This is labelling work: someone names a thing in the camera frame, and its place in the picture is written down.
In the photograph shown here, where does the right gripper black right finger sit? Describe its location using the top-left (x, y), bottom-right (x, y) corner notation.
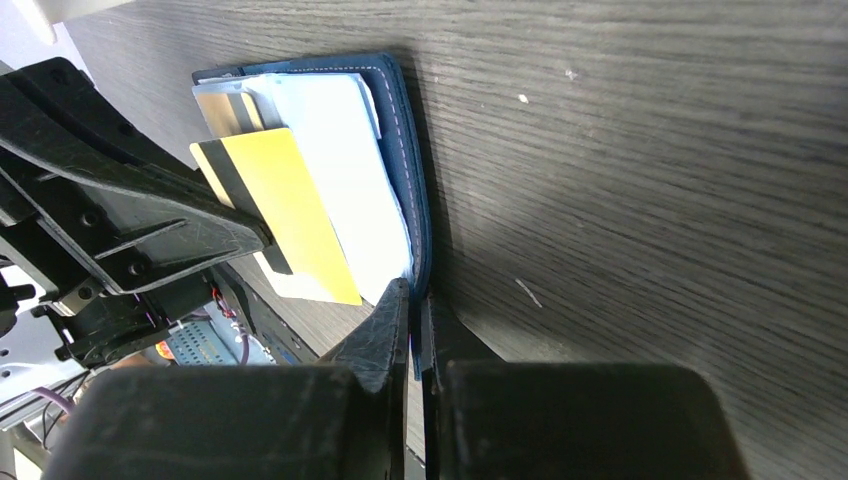
top-left (421, 294), bottom-right (749, 479)

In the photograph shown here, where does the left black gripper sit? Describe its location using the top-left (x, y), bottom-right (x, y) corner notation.
top-left (1, 57), bottom-right (270, 368)

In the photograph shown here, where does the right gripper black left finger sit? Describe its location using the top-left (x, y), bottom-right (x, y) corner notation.
top-left (44, 278), bottom-right (410, 479)

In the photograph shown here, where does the gold credit card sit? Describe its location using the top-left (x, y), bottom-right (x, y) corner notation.
top-left (190, 128), bottom-right (362, 306)
top-left (195, 93), bottom-right (265, 138)

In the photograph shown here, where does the blue card holder wallet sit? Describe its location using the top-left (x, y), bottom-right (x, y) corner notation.
top-left (192, 52), bottom-right (433, 378)

